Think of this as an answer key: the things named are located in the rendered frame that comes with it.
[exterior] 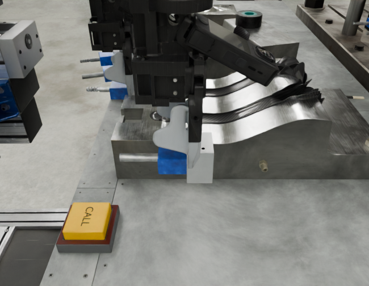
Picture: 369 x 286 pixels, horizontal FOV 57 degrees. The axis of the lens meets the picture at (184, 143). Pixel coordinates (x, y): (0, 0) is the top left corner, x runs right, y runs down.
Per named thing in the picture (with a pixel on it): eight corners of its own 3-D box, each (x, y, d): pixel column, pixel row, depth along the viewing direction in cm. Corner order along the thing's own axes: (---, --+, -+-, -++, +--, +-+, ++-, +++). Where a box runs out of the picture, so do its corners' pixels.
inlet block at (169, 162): (119, 183, 47) (114, 152, 44) (124, 160, 51) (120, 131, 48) (212, 183, 47) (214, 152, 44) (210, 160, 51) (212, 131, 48)
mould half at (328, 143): (116, 179, 64) (107, 117, 56) (134, 109, 85) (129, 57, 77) (382, 179, 63) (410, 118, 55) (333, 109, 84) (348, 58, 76)
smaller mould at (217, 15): (185, 32, 133) (185, 14, 129) (185, 21, 145) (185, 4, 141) (236, 32, 133) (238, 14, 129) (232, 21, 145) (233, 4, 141)
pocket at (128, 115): (118, 138, 65) (116, 122, 63) (122, 123, 69) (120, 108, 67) (142, 138, 65) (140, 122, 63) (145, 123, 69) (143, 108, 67)
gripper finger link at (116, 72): (108, 95, 71) (104, 50, 68) (135, 95, 71) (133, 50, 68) (104, 99, 68) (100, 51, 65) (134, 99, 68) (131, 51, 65)
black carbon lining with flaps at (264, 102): (149, 130, 64) (146, 85, 59) (155, 91, 77) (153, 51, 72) (331, 131, 64) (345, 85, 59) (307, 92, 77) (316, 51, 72)
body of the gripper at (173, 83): (142, 81, 45) (135, -16, 38) (206, 82, 45) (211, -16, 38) (135, 111, 39) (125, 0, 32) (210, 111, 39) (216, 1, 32)
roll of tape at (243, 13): (261, 29, 101) (263, 17, 99) (234, 28, 102) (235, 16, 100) (260, 21, 108) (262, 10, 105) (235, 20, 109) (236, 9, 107)
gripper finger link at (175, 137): (155, 167, 45) (152, 100, 42) (199, 167, 45) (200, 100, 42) (152, 177, 42) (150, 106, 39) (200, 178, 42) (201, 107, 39)
